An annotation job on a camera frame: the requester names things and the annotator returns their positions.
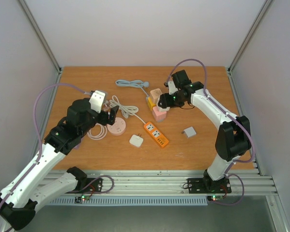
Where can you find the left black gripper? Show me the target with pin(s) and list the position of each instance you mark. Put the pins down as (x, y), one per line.
(105, 121)

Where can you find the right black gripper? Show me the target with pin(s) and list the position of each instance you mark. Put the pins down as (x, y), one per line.
(169, 101)

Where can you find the white cube socket adapter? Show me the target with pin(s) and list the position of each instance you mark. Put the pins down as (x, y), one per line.
(160, 109)

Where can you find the yellow cube socket adapter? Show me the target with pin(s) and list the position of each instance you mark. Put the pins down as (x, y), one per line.
(150, 103)

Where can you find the tan cube adapter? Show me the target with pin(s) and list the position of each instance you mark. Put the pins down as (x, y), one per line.
(155, 94)

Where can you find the pink cube adapter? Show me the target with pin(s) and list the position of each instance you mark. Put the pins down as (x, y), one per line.
(158, 116)

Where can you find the blue power strip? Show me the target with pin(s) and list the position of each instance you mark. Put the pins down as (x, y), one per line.
(135, 83)

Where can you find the white plug adapter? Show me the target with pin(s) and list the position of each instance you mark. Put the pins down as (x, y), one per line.
(136, 140)

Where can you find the grey cube adapter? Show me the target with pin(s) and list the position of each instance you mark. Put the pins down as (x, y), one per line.
(189, 132)

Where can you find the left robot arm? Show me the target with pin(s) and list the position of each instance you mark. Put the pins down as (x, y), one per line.
(23, 198)

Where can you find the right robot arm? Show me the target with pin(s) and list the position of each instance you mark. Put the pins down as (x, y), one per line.
(233, 137)

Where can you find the pink round power strip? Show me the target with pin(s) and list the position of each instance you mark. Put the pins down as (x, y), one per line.
(117, 129)

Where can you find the orange power strip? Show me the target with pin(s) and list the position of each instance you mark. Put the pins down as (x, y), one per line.
(156, 134)

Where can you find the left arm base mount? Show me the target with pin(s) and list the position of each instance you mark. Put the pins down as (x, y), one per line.
(94, 184)

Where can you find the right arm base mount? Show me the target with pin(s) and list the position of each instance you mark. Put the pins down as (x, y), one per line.
(196, 185)

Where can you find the blue cable tray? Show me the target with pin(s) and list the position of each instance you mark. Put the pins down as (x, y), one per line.
(103, 201)

